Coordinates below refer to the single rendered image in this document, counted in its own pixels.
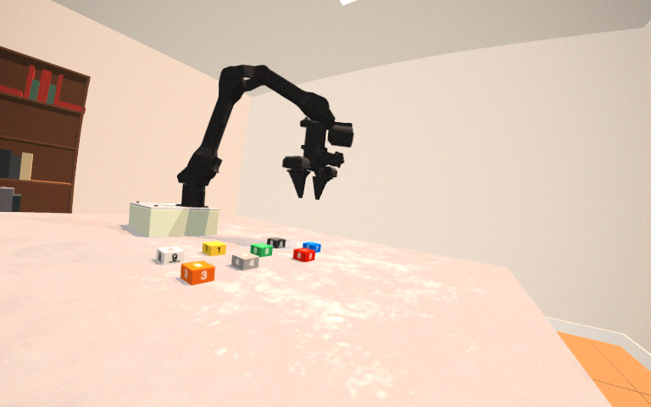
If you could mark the blue block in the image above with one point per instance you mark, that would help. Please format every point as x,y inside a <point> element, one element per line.
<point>312,246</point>

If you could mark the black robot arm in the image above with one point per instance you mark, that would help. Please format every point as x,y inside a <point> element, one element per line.
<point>204,164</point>

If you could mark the green block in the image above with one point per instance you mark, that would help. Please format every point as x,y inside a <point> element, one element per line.
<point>261,250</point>

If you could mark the red block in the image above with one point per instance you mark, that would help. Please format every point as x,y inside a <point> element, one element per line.
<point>303,254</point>

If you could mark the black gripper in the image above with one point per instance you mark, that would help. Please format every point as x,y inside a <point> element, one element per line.
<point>301,166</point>

